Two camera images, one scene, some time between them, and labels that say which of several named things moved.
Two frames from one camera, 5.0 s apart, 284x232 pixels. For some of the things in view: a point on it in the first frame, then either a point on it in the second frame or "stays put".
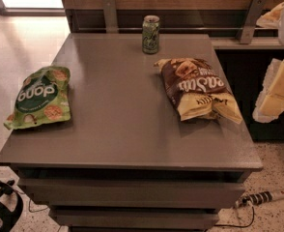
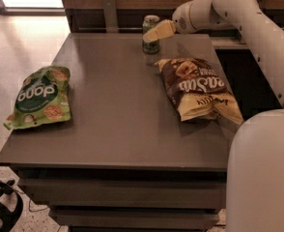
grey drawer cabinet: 125,160 stays put
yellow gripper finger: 278,90 -> 186,19
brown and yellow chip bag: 196,91 stays put
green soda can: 151,35 stays put
